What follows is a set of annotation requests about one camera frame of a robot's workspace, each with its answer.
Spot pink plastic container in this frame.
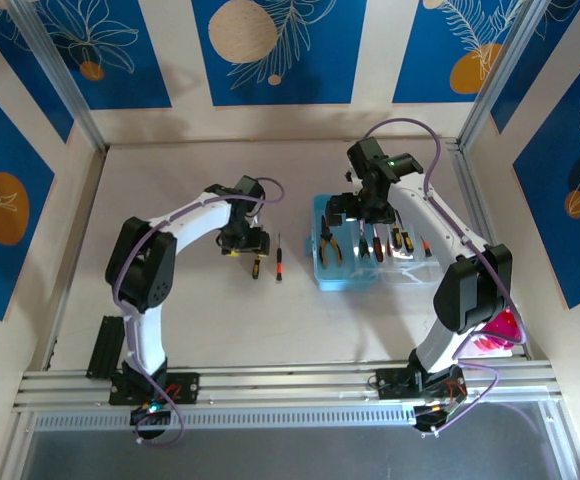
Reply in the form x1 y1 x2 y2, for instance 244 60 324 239
472 308 525 357

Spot aluminium corner post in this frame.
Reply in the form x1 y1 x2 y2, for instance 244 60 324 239
458 0 554 147
7 0 107 152

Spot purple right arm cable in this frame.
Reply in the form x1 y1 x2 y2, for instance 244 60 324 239
364 117 529 441

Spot aluminium side rail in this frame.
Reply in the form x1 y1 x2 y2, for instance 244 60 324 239
444 137 531 361

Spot black extrusion block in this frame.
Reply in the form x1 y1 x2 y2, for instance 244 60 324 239
86 314 124 380

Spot blue clear-lid plastic tool box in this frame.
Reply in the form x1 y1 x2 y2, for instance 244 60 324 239
303 193 444 292

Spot yellow black long-nose pliers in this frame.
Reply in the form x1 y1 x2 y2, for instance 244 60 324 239
318 214 344 266

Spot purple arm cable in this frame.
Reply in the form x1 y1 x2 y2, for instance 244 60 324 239
112 175 286 449
364 117 529 441

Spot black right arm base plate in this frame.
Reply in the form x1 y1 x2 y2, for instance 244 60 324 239
376 367 469 401

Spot aluminium frame rail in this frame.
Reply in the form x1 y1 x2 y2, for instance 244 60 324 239
12 362 566 414

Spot slim orange black precision screwdriver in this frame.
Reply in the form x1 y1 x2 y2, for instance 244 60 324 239
274 231 285 283

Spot grey slotted cable duct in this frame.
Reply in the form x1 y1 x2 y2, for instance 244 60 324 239
32 410 419 432

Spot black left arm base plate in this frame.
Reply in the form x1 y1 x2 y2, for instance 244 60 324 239
108 372 201 406

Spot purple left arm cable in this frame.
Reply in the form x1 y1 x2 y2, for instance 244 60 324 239
112 175 286 449

